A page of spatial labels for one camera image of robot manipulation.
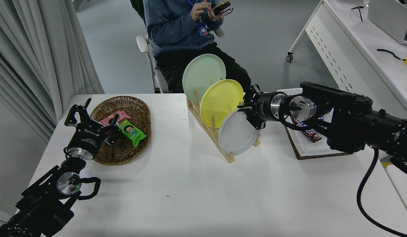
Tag person's right hand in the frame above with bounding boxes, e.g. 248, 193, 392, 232
190, 1, 212, 20

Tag black cable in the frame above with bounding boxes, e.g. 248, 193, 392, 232
377, 49, 405, 61

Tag person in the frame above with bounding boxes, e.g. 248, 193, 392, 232
142, 0, 251, 93

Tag phone with red rim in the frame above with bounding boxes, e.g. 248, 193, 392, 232
214, 8, 234, 21

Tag brown wicker basket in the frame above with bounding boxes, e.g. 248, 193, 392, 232
90, 96, 152, 166

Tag silver laptop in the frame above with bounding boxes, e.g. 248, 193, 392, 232
367, 0, 407, 45

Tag Snickers bar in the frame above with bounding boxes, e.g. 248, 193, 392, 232
291, 116, 322, 143

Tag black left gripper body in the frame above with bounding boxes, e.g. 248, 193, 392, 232
69, 120, 106, 153

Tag pale green plate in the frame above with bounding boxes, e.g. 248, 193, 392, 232
182, 54, 226, 103

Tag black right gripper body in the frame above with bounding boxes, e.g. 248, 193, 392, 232
254, 92, 276, 122

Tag green snack packet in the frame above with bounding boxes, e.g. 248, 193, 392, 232
119, 119, 147, 147

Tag yellow plate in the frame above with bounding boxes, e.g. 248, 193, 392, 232
200, 79, 244, 129

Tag wooden plate rack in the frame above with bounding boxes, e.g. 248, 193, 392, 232
186, 77, 261, 164

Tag pink snack packet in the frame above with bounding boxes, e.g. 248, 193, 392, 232
99, 110, 132, 127

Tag grey plate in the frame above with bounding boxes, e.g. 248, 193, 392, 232
218, 109, 260, 156

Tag white curtain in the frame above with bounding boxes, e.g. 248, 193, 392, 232
0, 0, 105, 144

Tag white tray with cork base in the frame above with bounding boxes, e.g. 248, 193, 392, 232
276, 88, 350, 160

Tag white chair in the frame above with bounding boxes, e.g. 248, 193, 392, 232
136, 27, 225, 94

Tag phone with yellow case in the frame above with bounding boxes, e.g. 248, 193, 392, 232
211, 1, 231, 15

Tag white desk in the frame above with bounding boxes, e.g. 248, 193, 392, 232
286, 0, 407, 122

